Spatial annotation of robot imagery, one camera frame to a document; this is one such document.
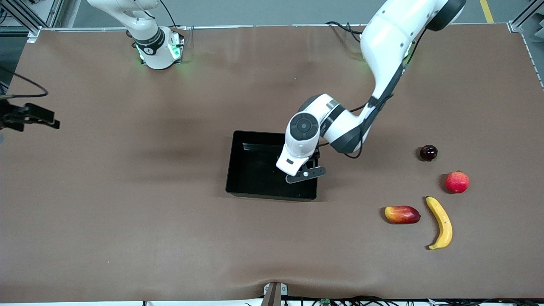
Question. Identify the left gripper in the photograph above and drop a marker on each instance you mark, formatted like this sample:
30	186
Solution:
309	164

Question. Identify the black plastic box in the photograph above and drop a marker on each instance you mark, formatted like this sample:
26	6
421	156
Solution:
255	178

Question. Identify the yellow banana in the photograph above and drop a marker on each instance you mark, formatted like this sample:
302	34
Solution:
444	225

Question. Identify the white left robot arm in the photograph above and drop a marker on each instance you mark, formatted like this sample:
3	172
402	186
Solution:
391	38

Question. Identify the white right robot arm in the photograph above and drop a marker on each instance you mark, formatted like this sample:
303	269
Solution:
153	46

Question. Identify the red apple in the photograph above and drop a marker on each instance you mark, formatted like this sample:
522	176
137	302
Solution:
457	182

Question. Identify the brown table mat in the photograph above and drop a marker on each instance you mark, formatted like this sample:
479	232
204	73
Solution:
212	238

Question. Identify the red yellow mango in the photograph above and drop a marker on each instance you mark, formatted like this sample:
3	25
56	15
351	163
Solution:
401	215

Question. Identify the dark purple plum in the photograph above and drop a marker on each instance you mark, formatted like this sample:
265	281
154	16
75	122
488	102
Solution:
428	153

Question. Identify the grey metal table clamp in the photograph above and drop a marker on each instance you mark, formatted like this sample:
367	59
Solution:
274	295

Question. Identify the yellow floor tape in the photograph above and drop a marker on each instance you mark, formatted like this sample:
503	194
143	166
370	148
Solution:
488	12

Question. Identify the aluminium frame profile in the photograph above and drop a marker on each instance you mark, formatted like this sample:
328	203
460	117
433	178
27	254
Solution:
520	21
32	27

